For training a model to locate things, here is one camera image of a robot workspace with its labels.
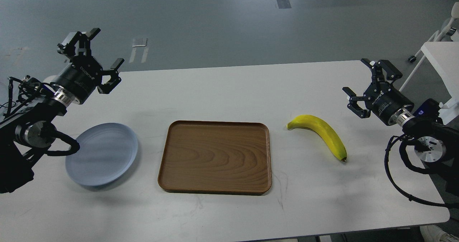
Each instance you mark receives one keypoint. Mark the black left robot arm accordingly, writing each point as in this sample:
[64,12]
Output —
[27,131]

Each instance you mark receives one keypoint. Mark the white shoe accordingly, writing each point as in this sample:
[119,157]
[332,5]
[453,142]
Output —
[432,233]

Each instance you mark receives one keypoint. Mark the white side table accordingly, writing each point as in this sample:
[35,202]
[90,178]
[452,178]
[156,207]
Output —
[444,57]

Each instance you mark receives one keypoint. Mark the brown wooden tray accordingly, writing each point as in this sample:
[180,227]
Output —
[211,157]

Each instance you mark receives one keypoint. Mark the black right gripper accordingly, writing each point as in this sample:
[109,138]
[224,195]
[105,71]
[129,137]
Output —
[381,98]

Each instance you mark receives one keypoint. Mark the white chair frame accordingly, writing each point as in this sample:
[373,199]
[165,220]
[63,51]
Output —
[437,36]

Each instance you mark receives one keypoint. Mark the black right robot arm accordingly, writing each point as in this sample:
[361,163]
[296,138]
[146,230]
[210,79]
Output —
[427,146]

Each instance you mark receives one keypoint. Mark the light blue plate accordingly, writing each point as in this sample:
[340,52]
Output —
[106,153]

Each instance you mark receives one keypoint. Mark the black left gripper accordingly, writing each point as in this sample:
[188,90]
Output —
[83,73]

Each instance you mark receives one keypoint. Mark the yellow banana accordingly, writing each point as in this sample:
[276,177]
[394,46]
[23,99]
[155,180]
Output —
[325,132]

